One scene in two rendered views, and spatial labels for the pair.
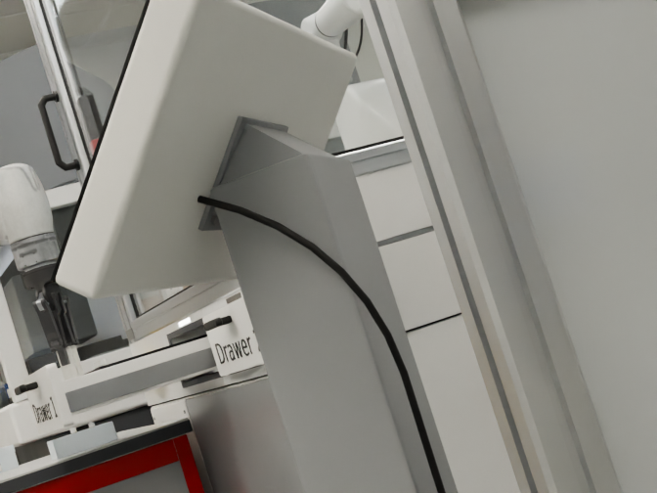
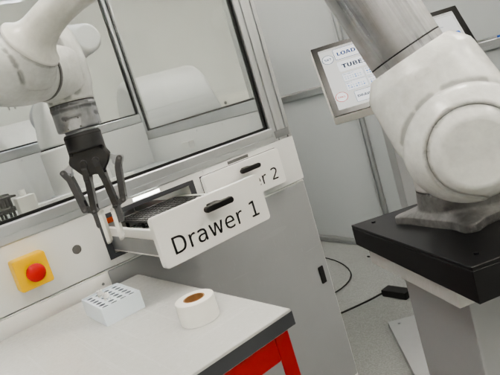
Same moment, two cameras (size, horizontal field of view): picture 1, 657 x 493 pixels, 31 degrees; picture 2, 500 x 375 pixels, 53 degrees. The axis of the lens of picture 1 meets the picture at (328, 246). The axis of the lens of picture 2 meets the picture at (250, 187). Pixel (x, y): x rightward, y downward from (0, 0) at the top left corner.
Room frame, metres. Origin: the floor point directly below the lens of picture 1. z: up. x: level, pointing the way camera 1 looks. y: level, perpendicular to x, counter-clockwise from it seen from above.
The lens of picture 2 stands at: (2.27, 1.64, 1.10)
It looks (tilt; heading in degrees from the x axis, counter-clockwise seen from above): 10 degrees down; 258
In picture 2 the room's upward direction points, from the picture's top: 17 degrees counter-clockwise
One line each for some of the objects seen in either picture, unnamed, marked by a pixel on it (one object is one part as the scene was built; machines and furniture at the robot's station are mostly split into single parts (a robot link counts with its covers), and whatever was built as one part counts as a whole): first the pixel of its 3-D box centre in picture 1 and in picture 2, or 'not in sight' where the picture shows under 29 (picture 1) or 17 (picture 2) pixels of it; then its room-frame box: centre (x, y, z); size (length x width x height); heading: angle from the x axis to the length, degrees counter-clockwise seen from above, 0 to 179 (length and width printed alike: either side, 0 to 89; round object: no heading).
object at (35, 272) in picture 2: not in sight; (35, 271); (2.54, 0.49, 0.88); 0.04 x 0.03 x 0.04; 24
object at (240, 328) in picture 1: (240, 336); (245, 178); (1.97, 0.19, 0.87); 0.29 x 0.02 x 0.11; 24
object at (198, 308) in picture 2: not in sight; (197, 308); (2.24, 0.80, 0.78); 0.07 x 0.07 x 0.04
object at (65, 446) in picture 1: (82, 440); (112, 303); (2.40, 0.59, 0.78); 0.12 x 0.08 x 0.04; 113
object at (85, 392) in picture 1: (156, 371); (169, 221); (2.23, 0.38, 0.86); 0.40 x 0.26 x 0.06; 114
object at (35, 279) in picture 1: (47, 289); (88, 152); (2.35, 0.56, 1.09); 0.08 x 0.07 x 0.09; 171
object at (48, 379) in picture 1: (46, 400); (213, 218); (2.14, 0.57, 0.87); 0.29 x 0.02 x 0.11; 24
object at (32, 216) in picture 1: (16, 203); (55, 65); (2.35, 0.57, 1.27); 0.13 x 0.11 x 0.16; 61
